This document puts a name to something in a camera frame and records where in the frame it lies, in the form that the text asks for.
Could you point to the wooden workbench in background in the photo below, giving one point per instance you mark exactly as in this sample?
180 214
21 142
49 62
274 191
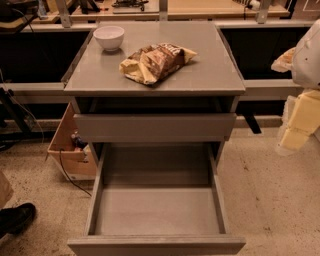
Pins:
176 10

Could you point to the grey metal rail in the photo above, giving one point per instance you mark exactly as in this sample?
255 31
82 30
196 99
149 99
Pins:
52 93

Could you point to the cardboard box on floor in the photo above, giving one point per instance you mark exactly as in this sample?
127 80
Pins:
73 162

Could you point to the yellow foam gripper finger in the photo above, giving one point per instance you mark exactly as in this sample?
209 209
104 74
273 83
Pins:
284 62
301 118

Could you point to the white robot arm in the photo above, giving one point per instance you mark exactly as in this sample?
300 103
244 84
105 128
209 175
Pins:
306 60

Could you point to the black shoe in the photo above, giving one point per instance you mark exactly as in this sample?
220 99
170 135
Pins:
17 219

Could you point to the closed grey top drawer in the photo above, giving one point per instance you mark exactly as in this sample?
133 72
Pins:
155 127

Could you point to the open grey middle drawer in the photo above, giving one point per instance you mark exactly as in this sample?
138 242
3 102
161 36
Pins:
157 200

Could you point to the grey drawer cabinet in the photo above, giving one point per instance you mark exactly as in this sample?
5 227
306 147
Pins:
163 104

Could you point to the brown chip bag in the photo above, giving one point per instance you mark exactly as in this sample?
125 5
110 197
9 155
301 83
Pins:
155 62

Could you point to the white ceramic bowl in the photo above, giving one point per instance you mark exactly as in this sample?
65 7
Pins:
109 38

